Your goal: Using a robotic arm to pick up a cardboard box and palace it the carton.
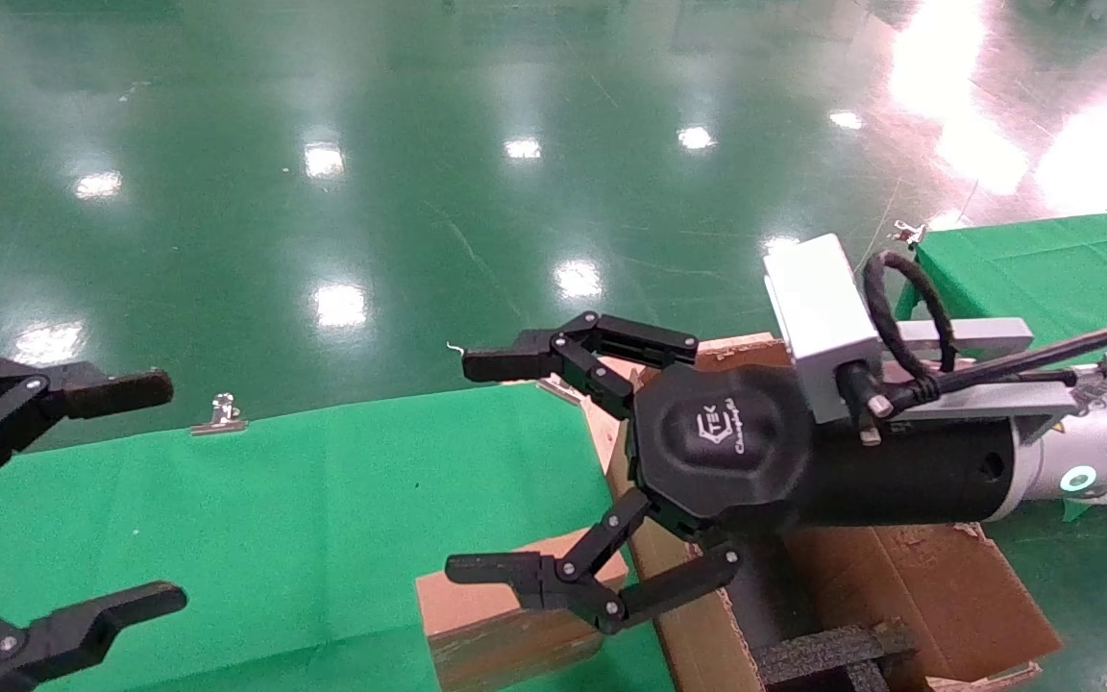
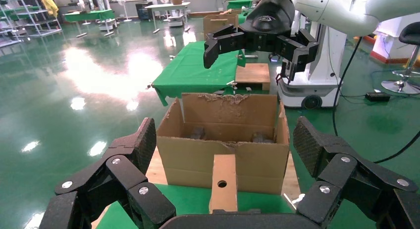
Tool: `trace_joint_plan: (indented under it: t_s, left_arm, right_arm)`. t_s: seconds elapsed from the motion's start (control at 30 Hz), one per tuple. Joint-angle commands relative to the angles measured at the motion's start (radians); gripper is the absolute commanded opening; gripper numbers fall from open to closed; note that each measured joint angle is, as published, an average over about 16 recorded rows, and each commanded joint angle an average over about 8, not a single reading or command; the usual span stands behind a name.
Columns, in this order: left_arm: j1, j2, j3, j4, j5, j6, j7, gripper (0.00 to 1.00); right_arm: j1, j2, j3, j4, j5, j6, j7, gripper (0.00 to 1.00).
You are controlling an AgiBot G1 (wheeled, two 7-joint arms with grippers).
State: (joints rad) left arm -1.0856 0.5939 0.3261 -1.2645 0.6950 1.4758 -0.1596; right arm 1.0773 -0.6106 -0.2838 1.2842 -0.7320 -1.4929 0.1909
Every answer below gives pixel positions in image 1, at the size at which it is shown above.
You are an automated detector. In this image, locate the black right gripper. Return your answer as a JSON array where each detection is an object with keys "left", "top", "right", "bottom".
[{"left": 445, "top": 310, "right": 1027, "bottom": 635}]

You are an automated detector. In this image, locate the small brown cardboard box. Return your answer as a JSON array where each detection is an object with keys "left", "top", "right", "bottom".
[{"left": 416, "top": 527, "right": 629, "bottom": 692}]

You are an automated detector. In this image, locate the large open cardboard carton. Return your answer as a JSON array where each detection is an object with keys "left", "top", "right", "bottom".
[{"left": 578, "top": 332, "right": 1064, "bottom": 692}]

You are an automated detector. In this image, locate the green table cloth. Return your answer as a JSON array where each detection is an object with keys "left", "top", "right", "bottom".
[
  {"left": 0, "top": 383, "right": 675, "bottom": 692},
  {"left": 895, "top": 207, "right": 1107, "bottom": 525}
]

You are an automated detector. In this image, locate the black foam insert block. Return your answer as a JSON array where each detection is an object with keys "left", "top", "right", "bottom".
[{"left": 755, "top": 620, "right": 920, "bottom": 692}]

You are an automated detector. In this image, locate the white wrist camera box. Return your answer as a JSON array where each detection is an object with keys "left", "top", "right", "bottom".
[{"left": 763, "top": 234, "right": 886, "bottom": 424}]

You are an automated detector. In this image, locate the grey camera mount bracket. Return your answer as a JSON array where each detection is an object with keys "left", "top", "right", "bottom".
[{"left": 880, "top": 317, "right": 1107, "bottom": 445}]

